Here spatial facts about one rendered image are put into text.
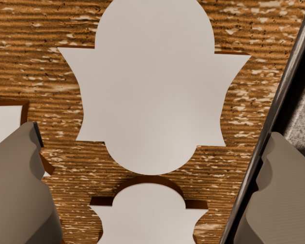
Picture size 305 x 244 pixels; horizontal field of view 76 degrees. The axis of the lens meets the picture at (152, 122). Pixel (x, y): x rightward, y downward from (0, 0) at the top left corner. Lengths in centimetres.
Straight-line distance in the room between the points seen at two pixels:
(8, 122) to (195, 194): 19
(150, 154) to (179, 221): 10
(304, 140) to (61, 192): 26
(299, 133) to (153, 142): 15
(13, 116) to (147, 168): 12
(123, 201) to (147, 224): 5
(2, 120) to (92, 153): 7
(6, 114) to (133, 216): 15
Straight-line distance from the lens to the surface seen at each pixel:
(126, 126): 16
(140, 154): 17
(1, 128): 20
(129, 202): 22
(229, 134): 18
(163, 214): 23
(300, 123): 23
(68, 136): 19
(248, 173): 25
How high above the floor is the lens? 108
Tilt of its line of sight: 60 degrees down
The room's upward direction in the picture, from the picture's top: 178 degrees counter-clockwise
